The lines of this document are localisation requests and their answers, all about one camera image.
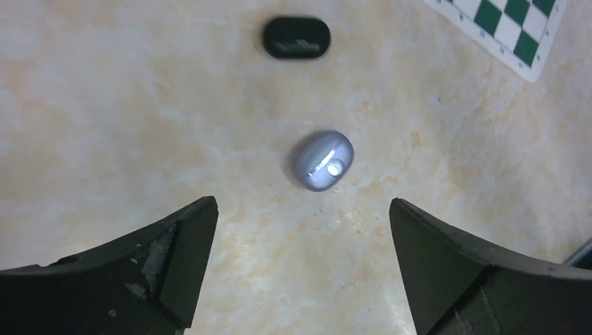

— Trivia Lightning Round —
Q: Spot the black earbud charging case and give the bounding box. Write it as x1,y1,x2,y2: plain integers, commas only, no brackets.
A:
261,16,332,60

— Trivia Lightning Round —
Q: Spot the grey purple charging case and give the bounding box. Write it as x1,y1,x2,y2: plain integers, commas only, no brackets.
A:
290,130,355,192

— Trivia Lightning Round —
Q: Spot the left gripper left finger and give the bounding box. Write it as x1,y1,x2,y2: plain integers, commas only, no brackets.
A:
1,196,219,334

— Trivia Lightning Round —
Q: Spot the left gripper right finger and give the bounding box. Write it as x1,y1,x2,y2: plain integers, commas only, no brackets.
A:
390,198,591,334

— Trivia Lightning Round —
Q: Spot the green white chessboard mat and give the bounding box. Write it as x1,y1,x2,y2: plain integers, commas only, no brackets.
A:
424,0,568,82

